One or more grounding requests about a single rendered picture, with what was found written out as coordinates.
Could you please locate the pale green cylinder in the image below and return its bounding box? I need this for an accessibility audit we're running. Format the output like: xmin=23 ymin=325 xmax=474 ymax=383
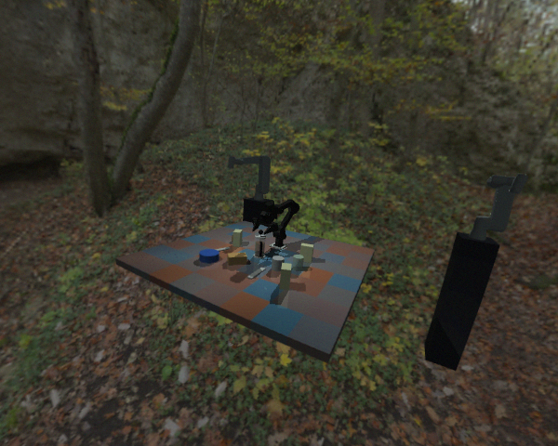
xmin=292 ymin=255 xmax=304 ymax=271

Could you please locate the blue cylinder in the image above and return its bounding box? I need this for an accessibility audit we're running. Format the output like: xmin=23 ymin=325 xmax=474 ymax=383
xmin=200 ymin=249 xmax=219 ymax=264

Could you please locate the pale green box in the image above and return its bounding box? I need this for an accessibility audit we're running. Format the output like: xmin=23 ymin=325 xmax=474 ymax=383
xmin=279 ymin=263 xmax=292 ymax=291
xmin=300 ymin=243 xmax=314 ymax=263
xmin=232 ymin=230 xmax=243 ymax=247

